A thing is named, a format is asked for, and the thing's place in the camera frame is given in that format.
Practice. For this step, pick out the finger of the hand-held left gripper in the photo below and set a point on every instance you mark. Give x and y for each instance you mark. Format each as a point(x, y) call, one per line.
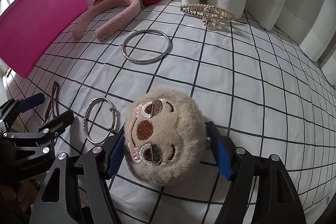
point(31, 101)
point(61, 119)

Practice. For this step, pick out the white checked bed sheet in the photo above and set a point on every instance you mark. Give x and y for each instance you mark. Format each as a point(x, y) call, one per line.
point(236, 98)

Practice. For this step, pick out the beige plush sloth face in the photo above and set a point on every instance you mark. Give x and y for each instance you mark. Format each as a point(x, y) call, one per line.
point(163, 137)

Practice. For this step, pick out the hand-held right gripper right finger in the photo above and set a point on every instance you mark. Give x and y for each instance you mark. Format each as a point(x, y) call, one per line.
point(222, 153)

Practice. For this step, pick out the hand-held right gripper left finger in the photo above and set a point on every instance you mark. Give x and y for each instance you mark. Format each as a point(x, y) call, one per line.
point(114, 154)

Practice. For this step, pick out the pearl hair claw clip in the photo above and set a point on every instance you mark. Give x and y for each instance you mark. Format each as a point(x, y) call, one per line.
point(208, 15)

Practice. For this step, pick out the plain silver bangle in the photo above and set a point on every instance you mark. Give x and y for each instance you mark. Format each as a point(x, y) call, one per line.
point(146, 46)

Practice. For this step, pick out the pink fuzzy headband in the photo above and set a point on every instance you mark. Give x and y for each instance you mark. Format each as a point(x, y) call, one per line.
point(115, 10)

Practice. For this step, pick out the dark snap hair clip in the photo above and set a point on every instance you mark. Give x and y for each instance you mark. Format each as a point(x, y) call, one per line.
point(53, 100)

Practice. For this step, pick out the pink plastic box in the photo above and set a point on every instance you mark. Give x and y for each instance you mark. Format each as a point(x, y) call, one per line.
point(42, 13)

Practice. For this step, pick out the textured silver bangle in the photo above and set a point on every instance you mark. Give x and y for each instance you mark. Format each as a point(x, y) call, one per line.
point(99, 121)

